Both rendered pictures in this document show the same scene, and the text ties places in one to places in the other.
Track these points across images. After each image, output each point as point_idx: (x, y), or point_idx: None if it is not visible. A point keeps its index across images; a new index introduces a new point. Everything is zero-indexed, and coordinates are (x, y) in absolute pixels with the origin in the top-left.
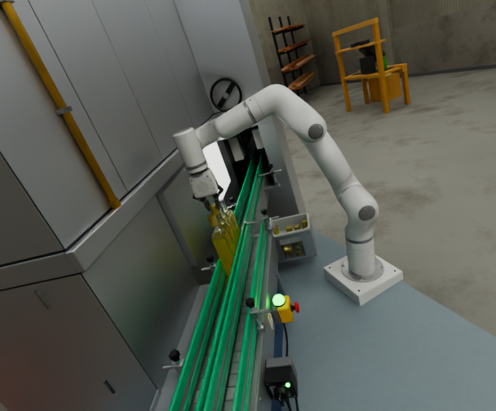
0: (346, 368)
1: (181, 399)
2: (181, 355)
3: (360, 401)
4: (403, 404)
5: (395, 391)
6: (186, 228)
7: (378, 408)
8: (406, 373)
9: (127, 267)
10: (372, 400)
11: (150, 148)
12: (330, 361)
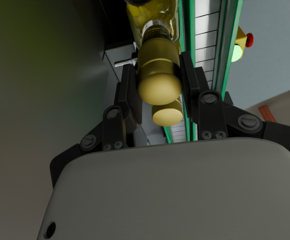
0: (255, 33)
1: None
2: (147, 124)
3: (254, 57)
4: (283, 55)
5: (284, 47)
6: (79, 115)
7: (264, 60)
8: None
9: None
10: (263, 56)
11: None
12: (244, 28)
